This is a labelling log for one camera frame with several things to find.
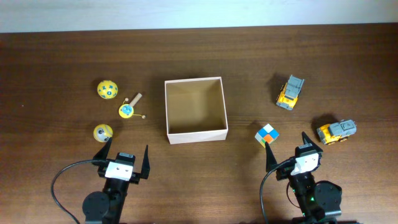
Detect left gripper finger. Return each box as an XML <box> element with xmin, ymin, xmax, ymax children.
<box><xmin>92</xmin><ymin>138</ymin><xmax>113</xmax><ymax>165</ymax></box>
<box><xmin>140</xmin><ymin>145</ymin><xmax>150</xmax><ymax>179</ymax></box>

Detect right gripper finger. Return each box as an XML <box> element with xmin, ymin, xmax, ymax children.
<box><xmin>265</xmin><ymin>142</ymin><xmax>277</xmax><ymax>172</ymax></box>
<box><xmin>302</xmin><ymin>131</ymin><xmax>323</xmax><ymax>153</ymax></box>

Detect yellow grey tanker truck toy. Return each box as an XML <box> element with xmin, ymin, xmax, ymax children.
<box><xmin>317</xmin><ymin>119</ymin><xmax>357</xmax><ymax>145</ymax></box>

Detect two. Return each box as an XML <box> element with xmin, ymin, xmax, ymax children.
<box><xmin>255</xmin><ymin>124</ymin><xmax>279</xmax><ymax>147</ymax></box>

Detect yellow grey dump truck toy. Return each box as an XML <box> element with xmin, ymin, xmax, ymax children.
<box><xmin>276</xmin><ymin>75</ymin><xmax>305</xmax><ymax>111</ymax></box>

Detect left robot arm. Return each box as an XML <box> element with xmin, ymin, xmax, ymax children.
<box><xmin>82</xmin><ymin>139</ymin><xmax>150</xmax><ymax>224</ymax></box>

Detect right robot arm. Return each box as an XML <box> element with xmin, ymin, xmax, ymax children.
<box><xmin>259</xmin><ymin>132</ymin><xmax>342</xmax><ymax>224</ymax></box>

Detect yellow ball with eye face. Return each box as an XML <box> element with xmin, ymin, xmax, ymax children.
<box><xmin>93</xmin><ymin>124</ymin><xmax>113</xmax><ymax>142</ymax></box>

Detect yellow wooden rattle drum toy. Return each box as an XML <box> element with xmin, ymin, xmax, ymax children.
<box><xmin>118</xmin><ymin>93</ymin><xmax>146</xmax><ymax>119</ymax></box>

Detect yellow ball with blue letters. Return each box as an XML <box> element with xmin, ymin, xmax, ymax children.
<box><xmin>97</xmin><ymin>80</ymin><xmax>119</xmax><ymax>100</ymax></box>

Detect pink cardboard box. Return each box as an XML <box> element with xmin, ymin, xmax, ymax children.
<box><xmin>164</xmin><ymin>77</ymin><xmax>229</xmax><ymax>144</ymax></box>

